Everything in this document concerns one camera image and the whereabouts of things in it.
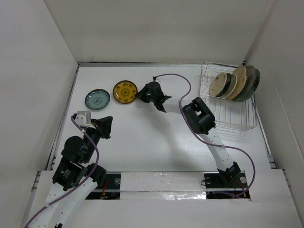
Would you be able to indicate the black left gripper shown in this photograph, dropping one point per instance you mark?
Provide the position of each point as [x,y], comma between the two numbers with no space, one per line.
[103,126]

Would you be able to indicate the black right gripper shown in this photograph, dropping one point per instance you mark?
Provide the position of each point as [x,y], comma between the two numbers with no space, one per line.
[141,94]

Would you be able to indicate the yellow patterned small plate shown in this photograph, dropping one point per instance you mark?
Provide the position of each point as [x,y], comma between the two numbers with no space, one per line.
[124,92]

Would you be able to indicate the blue white patterned plate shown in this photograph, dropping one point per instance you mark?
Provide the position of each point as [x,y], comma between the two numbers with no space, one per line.
[97,99]

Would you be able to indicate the cream floral small plate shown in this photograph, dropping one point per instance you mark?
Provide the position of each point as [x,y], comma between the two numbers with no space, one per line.
[218,84]

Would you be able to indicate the black glossy small plate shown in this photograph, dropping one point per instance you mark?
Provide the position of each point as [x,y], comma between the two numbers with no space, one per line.
[227,84]

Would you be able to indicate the cream plate with dark patch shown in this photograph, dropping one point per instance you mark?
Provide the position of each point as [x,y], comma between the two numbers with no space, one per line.
[232,86]

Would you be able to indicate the beige bird branch plate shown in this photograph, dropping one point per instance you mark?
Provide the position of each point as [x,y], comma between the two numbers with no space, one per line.
[241,74]

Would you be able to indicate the light green floral plate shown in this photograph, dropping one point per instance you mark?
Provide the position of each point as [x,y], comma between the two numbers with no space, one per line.
[255,83]

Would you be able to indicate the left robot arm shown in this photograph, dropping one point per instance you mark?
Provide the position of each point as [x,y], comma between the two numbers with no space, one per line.
[75,177]

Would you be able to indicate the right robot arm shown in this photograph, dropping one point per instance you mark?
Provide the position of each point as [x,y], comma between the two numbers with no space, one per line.
[201,122]

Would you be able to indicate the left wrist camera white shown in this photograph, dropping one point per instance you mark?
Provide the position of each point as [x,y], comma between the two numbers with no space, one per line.
[82,118]

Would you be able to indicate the white wire dish rack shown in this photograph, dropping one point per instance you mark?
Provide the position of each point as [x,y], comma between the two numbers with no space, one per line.
[231,116]

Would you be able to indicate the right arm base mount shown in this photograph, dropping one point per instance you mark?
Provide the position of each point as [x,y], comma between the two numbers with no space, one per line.
[214,181]

